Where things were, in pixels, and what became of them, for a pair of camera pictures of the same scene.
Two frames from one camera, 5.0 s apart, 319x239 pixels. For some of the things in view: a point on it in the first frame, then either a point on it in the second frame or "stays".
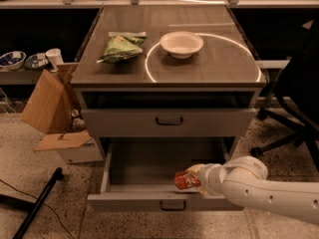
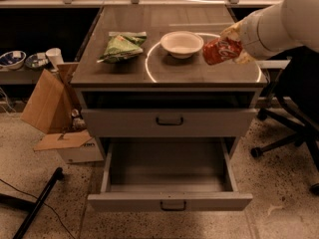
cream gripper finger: x=196 y=169 to x=233 y=31
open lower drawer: x=138 y=175 stays
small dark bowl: x=37 y=61 stays
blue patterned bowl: x=12 y=61 stays
